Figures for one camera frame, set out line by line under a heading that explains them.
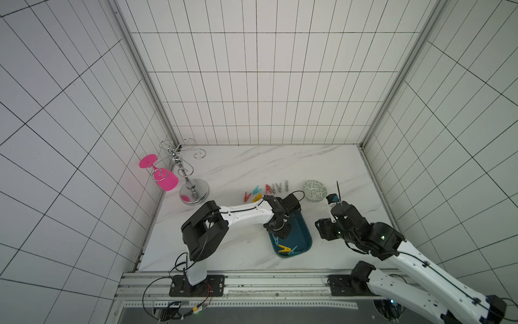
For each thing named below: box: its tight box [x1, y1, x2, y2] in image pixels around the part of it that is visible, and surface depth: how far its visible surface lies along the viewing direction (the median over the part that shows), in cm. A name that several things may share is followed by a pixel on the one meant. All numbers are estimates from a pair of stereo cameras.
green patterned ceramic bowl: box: [302, 180, 328, 203], surface depth 100 cm
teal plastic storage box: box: [267, 207, 313, 258], surface depth 83 cm
